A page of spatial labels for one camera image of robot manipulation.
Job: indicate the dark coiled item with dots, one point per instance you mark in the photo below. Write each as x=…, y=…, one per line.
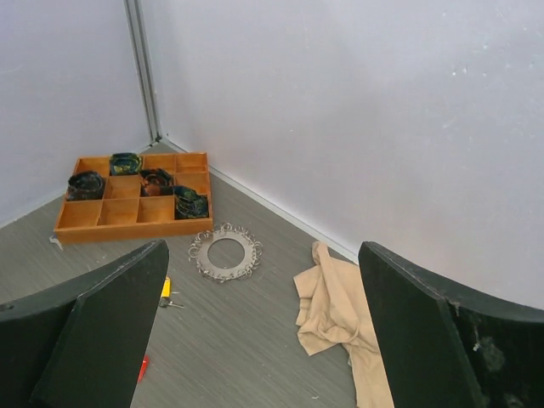
x=155, y=182
x=125, y=164
x=85, y=186
x=189, y=204

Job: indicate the dark coiled item top middle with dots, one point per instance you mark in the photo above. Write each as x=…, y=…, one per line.
x=155, y=182

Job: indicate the large metal keyring strip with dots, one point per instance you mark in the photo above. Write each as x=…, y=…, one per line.
x=226, y=253

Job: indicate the dark coiled item top left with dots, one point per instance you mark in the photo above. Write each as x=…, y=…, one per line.
x=125, y=164

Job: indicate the yellow tag key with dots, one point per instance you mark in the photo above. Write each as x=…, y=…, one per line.
x=166, y=301

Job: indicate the red tag key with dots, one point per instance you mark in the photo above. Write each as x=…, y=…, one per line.
x=143, y=368

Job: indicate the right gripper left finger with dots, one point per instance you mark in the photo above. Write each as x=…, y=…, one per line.
x=82, y=342

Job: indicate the dark coiled item top right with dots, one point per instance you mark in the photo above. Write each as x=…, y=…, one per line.
x=189, y=204

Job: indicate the dark coiled item bottom left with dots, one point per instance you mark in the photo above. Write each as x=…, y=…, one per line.
x=85, y=186

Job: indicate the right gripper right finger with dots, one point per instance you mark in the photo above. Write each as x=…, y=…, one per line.
x=444, y=344

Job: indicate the orange compartment tray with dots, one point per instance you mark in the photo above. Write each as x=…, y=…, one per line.
x=123, y=213

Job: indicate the beige crumpled cloth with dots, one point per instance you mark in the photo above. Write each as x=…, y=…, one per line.
x=333, y=309

